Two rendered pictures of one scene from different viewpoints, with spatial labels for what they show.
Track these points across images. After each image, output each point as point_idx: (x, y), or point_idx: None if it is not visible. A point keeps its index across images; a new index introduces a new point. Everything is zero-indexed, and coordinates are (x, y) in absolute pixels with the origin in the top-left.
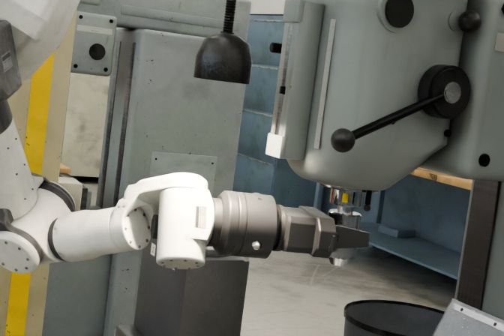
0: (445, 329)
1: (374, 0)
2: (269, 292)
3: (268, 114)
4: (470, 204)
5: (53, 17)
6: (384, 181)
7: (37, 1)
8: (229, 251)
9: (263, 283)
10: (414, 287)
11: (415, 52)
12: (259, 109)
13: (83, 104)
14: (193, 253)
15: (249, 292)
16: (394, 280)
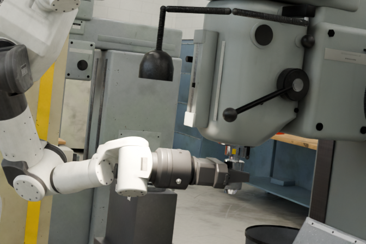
0: (302, 236)
1: (248, 29)
2: (198, 223)
3: None
4: (316, 156)
5: (52, 42)
6: (257, 140)
7: (42, 32)
8: (162, 185)
9: (194, 217)
10: (294, 219)
11: (274, 60)
12: None
13: (74, 100)
14: (139, 186)
15: (184, 223)
16: (281, 214)
